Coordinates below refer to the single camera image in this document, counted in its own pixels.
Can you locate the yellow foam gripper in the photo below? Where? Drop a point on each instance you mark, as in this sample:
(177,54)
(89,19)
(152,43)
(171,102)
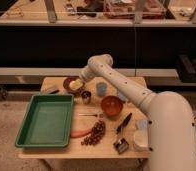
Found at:
(76,85)

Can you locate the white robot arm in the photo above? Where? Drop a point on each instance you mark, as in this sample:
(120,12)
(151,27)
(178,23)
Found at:
(171,129)

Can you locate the small metal cup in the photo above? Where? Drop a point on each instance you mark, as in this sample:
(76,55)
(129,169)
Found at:
(86,97)

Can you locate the blue plastic cup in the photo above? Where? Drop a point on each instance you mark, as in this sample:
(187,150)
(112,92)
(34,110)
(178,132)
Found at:
(101,88)

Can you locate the dark red bowl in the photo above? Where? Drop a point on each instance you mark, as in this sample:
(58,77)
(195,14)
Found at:
(66,85)

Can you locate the metal fork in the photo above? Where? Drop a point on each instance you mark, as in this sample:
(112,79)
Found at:
(95,115)

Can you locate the orange bowl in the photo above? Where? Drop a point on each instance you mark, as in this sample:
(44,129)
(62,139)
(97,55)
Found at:
(111,106)

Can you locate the green plastic tray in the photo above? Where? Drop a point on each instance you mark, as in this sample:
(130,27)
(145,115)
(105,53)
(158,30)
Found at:
(47,122)

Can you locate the small blue object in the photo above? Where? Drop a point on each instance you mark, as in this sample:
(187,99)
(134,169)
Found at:
(121,96)

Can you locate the orange carrot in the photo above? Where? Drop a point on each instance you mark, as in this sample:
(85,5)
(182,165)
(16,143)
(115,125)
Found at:
(81,133)

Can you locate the wooden table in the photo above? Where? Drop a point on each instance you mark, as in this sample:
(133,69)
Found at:
(103,150)

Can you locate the bunch of brown grapes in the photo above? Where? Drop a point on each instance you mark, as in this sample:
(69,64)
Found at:
(97,133)

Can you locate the metal binder clip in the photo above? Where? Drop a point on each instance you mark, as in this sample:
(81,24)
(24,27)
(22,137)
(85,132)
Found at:
(121,145)

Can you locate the grey blue plate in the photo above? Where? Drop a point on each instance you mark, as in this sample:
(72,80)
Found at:
(141,124)

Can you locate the white bowl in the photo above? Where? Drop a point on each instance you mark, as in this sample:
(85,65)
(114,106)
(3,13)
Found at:
(140,140)

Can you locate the black handled tool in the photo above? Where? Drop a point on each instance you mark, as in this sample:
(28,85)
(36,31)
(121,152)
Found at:
(124,123)

